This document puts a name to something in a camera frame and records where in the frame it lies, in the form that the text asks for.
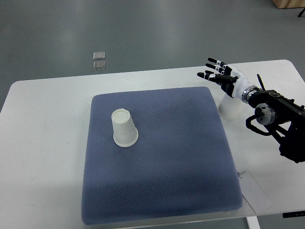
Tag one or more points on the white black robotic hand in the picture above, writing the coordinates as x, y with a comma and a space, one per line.
231, 80

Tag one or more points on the white paper cup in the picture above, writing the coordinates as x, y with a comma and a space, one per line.
125, 133
229, 107

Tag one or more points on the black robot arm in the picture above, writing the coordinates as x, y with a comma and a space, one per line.
277, 116

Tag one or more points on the wooden box corner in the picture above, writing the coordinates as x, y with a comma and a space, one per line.
289, 4

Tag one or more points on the blue grey textured cushion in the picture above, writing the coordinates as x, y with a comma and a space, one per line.
180, 165

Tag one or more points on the black tripod leg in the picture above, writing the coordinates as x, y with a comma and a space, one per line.
301, 13

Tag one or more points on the white paper tag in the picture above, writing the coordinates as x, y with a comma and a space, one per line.
253, 194

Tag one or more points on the white paper cup on cushion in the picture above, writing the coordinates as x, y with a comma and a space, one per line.
125, 133

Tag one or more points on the upper metal floor plate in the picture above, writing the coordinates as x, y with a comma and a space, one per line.
99, 55

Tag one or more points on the white table leg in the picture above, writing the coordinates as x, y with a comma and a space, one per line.
252, 222

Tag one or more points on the black table control panel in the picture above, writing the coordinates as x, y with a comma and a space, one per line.
293, 214

